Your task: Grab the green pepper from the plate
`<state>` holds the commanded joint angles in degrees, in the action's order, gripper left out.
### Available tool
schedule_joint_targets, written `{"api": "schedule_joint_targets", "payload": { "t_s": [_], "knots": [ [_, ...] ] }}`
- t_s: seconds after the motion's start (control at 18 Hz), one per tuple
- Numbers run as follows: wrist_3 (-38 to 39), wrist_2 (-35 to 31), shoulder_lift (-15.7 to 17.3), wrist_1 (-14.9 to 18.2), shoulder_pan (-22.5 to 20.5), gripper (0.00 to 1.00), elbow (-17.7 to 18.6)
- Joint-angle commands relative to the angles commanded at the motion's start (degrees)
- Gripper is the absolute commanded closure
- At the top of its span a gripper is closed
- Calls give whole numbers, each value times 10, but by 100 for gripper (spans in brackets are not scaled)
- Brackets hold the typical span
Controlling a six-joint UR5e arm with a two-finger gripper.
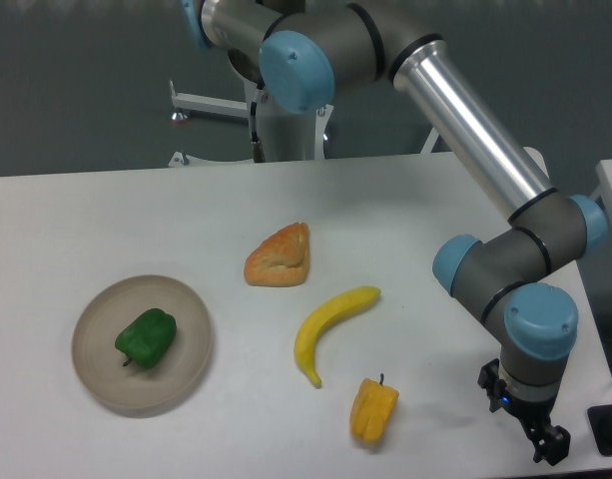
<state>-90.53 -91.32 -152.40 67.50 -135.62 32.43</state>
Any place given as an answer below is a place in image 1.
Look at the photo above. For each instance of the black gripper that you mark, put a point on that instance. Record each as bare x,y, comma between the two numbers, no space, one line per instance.
531,406

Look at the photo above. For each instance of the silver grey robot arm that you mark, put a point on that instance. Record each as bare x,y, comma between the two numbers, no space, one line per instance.
304,59

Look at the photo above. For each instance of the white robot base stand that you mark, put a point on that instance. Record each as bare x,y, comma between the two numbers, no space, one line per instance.
275,134

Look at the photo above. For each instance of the yellow toy bell pepper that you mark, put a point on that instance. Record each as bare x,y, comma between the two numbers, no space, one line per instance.
371,410

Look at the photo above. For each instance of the green toy bell pepper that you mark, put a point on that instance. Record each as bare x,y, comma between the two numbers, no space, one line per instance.
147,339

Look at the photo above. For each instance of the beige round plate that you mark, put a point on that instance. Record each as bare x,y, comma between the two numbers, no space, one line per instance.
132,390

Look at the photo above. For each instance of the black device at right edge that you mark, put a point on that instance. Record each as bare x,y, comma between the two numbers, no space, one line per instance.
600,418

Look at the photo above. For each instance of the yellow toy banana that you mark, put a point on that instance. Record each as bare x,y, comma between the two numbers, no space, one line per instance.
332,312

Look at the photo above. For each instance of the toy croissant bread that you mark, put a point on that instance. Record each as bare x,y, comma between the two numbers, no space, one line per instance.
281,260

